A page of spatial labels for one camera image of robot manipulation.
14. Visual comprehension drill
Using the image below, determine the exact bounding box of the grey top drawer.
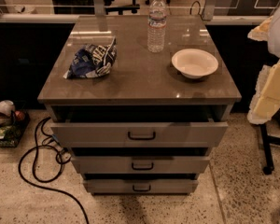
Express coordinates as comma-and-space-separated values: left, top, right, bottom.
51, 122, 228, 147

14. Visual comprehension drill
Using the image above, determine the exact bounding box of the grey drawer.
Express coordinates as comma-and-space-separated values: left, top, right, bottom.
83, 179, 198, 194
51, 122, 228, 147
72, 156, 210, 174

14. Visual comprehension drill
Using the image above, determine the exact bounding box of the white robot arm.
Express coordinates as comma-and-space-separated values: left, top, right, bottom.
247, 7, 280, 124

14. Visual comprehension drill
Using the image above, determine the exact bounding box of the grey drawer cabinet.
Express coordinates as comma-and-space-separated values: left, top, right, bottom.
38, 16, 241, 181

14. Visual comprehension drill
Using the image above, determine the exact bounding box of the grey middle drawer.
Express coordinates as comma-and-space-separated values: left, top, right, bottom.
72, 156, 210, 174

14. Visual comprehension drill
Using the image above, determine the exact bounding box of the grey bottom drawer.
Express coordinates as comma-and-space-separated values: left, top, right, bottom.
83, 179, 198, 194

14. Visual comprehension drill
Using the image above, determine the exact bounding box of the black stand leg with wheel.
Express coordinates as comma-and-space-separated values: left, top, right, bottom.
259, 124, 280, 175

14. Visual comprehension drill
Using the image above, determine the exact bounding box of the white bowl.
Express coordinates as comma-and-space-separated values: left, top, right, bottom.
172, 49, 218, 79

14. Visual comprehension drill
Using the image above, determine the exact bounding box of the clear plastic water bottle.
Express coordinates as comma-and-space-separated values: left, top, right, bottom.
147, 0, 166, 53

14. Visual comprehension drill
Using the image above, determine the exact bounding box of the blue white chip bag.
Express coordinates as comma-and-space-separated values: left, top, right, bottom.
63, 38, 117, 79

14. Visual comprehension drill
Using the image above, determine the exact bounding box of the pile of toys on tray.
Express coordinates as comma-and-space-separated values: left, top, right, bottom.
0, 100, 30, 147

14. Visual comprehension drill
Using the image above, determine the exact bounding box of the black floor cable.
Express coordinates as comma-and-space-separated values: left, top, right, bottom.
17, 116, 91, 224

